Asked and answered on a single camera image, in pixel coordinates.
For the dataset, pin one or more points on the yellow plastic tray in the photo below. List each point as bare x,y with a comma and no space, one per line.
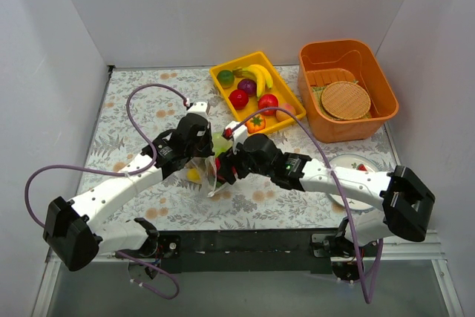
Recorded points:
280,89

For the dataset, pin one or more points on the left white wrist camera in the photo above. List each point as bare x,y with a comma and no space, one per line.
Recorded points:
201,108

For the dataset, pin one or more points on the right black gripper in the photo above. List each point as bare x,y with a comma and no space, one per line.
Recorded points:
227,163

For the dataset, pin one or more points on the green fake apple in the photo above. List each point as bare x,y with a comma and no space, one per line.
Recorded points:
220,144

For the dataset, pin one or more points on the fake peach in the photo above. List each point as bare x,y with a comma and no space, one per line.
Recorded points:
285,113

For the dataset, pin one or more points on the watermelon pattern plate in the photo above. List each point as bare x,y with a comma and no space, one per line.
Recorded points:
359,163

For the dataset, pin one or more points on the yellow banana bunch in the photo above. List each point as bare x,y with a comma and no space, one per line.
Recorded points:
263,77

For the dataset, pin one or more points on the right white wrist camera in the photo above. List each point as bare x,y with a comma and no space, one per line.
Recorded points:
236,132

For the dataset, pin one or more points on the orange plastic tub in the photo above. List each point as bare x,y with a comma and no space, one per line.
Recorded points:
344,91

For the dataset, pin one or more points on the red fake tomato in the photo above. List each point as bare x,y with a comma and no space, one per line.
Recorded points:
239,99

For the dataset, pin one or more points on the clear zip top bag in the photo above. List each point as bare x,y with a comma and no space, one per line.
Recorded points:
207,168

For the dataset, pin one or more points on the round woven bamboo tray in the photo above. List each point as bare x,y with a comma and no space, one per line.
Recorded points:
345,101

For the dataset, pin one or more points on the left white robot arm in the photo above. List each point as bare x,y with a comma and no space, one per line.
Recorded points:
75,229

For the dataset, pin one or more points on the purple fake onion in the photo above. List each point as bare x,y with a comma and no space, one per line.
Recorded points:
249,86

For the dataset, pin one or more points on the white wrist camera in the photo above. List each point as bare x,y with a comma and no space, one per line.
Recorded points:
236,132
201,108

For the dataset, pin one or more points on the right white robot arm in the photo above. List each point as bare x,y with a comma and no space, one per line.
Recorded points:
402,204

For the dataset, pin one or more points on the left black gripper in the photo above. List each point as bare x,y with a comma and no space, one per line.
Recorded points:
204,145

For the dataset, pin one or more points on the red fake apple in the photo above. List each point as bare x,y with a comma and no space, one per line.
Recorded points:
267,104

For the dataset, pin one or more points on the yellow fake lemon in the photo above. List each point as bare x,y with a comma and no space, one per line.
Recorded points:
193,175

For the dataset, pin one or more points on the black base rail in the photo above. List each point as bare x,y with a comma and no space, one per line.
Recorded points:
318,251

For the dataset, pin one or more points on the green orange fake fruit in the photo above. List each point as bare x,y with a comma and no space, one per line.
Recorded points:
226,78

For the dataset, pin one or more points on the orange fake persimmon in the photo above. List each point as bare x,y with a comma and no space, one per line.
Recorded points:
255,124

